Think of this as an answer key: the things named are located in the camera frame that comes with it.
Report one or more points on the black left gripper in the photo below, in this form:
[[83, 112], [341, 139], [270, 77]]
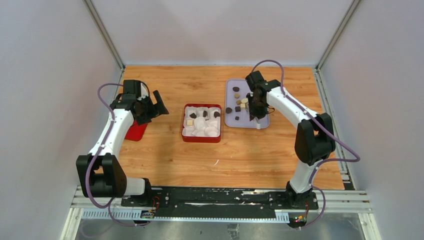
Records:
[[154, 110]]

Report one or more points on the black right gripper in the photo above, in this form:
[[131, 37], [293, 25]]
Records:
[[254, 113]]

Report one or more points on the steel tongs with grey handle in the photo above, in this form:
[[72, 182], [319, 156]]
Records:
[[257, 123]]

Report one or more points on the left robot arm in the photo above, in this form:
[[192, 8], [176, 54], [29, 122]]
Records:
[[99, 171]]

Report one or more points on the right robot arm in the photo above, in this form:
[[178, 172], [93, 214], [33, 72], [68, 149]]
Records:
[[313, 143]]

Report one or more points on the lavender plastic tray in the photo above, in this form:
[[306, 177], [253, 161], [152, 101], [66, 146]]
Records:
[[230, 102]]

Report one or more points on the red box lid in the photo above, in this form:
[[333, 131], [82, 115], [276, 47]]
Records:
[[136, 131]]

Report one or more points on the red box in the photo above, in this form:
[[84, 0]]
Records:
[[201, 140]]

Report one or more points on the white paper liner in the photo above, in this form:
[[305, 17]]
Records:
[[208, 127]]

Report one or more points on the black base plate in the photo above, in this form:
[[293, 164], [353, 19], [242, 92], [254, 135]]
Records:
[[220, 203]]

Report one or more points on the aluminium frame rail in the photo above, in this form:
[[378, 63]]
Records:
[[329, 201]]

